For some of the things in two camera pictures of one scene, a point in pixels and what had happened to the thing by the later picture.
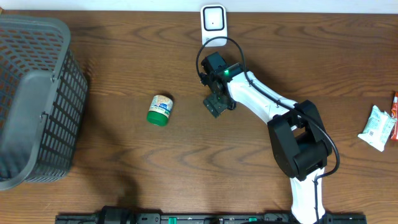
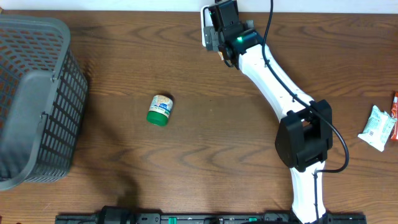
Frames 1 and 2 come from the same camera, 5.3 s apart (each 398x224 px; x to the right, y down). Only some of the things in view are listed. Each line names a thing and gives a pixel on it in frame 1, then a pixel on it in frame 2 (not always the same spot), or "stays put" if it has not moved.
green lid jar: [160, 107] stays put
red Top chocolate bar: [394, 113] stays put
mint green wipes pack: [377, 129] stays put
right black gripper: [214, 106] -> [212, 39]
